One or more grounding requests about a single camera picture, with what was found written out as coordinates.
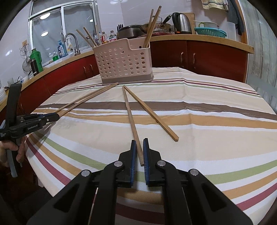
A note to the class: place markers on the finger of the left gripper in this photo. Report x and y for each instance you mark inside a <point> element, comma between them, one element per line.
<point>48,117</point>
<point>35,116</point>

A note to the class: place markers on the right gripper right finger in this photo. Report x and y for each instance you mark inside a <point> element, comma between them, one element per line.
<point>188,196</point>

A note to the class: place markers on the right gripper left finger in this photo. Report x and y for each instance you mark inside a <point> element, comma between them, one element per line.
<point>91,197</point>

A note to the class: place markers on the wooden chopstick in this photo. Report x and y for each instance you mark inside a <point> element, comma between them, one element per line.
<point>86,101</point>
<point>90,37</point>
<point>133,128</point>
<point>84,38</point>
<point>157,118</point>
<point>148,31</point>
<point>153,24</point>
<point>84,98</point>

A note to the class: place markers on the chrome kitchen faucet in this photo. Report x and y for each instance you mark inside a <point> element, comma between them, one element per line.
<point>74,43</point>

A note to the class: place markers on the kitchen window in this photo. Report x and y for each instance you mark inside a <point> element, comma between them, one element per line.
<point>50,21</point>

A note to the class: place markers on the red kitchen cabinets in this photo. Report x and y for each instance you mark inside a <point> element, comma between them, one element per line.
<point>202,57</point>

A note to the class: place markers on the person's left hand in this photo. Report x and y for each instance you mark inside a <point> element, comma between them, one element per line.
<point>9,145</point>

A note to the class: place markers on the green soap dispenser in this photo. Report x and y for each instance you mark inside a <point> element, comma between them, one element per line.
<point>55,56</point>

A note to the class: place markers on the green thermos flask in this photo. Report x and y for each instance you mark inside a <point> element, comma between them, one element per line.
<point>37,56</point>

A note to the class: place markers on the blue detergent bottle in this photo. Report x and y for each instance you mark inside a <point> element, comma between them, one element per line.
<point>61,50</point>

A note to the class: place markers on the white spray cleaner bottle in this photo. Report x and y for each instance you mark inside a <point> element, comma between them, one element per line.
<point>69,46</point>

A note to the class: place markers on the striped tablecloth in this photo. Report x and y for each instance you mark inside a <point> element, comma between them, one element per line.
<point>226,130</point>

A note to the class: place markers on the wooden chopstick in holder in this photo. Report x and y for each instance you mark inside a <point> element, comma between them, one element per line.
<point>90,37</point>
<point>148,31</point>
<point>84,38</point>
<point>153,24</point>

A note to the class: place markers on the pink perforated utensil holder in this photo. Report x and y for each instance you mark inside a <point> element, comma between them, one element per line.
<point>124,61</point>

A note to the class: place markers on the cooking oil bottle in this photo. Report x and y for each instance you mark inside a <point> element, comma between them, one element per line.
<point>104,38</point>

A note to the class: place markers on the pink packaged bottle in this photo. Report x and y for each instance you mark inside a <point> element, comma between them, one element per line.
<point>112,36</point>

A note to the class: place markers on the knife block with knives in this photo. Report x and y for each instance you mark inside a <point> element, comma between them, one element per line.
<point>119,27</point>

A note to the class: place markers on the sheer window curtain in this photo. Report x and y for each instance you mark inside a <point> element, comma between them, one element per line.
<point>261,74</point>

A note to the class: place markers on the stainless electric kettle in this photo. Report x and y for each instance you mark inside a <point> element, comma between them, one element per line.
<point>181,23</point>

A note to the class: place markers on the teal plastic colander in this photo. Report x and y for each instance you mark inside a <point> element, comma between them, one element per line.
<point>211,32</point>

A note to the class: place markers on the white bowl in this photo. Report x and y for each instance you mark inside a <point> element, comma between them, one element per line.
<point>207,24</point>

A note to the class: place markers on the wooden cutting board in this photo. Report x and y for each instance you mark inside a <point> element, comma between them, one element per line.
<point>191,17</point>

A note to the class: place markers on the dark hanging cloth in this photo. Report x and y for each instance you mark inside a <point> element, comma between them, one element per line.
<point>234,16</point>

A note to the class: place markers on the yellow hanging towel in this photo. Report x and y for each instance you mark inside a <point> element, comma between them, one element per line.
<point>218,4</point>

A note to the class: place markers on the steel wok with handle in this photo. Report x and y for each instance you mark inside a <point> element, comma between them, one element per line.
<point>160,26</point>

